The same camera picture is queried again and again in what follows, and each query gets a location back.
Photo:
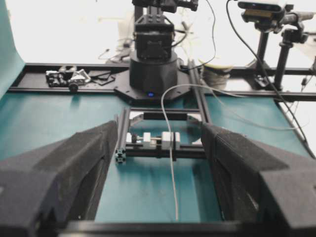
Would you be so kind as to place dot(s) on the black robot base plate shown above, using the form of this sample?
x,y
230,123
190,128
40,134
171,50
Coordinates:
x,y
137,97

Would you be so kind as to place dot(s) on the grey camera on stand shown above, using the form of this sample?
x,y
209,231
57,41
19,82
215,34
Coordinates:
x,y
272,15

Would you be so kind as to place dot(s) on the black aluminium extrusion frame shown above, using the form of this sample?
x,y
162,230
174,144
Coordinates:
x,y
137,113

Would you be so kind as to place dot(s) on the pile of metal brackets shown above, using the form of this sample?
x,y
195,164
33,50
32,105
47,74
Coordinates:
x,y
67,76

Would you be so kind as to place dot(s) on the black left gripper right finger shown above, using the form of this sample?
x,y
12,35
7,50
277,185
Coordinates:
x,y
255,181

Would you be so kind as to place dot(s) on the white wire spool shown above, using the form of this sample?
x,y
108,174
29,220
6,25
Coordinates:
x,y
216,76

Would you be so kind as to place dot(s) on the black camera stand posts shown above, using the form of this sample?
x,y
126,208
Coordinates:
x,y
289,37

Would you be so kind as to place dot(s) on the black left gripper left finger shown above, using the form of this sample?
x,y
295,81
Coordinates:
x,y
56,183

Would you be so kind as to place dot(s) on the white clamp fitting on frame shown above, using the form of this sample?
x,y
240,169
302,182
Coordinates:
x,y
147,141

